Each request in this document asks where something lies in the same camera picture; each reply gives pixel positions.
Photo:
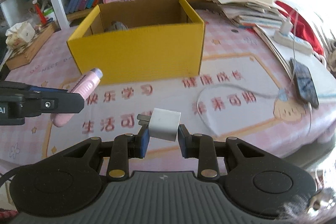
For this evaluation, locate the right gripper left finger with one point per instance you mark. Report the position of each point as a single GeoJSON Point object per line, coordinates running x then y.
{"type": "Point", "coordinates": [125, 147]}

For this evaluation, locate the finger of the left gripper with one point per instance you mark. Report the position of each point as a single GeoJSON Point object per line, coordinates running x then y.
{"type": "Point", "coordinates": [27, 87]}

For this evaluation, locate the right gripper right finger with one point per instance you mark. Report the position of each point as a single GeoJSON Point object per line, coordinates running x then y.
{"type": "Point", "coordinates": [201, 147]}

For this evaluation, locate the white charger plug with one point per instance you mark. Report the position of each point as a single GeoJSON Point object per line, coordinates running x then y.
{"type": "Point", "coordinates": [161, 124]}

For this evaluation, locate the pink utility knife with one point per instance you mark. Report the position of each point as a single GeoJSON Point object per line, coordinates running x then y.
{"type": "Point", "coordinates": [85, 87]}

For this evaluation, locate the floral tissue pack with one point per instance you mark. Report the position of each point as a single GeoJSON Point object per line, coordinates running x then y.
{"type": "Point", "coordinates": [19, 35]}

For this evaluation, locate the wooden chess board box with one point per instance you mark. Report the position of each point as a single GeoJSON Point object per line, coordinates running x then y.
{"type": "Point", "coordinates": [24, 55]}

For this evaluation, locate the pink plaid tablecloth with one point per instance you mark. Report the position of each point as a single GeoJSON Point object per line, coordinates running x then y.
{"type": "Point", "coordinates": [242, 91]}

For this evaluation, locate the yellow cardboard box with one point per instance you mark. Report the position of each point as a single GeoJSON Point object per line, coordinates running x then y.
{"type": "Point", "coordinates": [164, 40]}

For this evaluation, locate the dark smartphone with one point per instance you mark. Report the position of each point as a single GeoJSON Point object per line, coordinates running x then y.
{"type": "Point", "coordinates": [304, 84]}

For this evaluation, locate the grey toy car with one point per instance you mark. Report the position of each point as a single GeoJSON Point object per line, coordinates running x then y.
{"type": "Point", "coordinates": [116, 26]}

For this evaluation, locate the white power strip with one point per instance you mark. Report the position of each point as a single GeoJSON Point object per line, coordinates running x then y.
{"type": "Point", "coordinates": [293, 42]}

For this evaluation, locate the stack of papers and books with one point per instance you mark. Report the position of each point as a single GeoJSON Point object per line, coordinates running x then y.
{"type": "Point", "coordinates": [249, 13]}

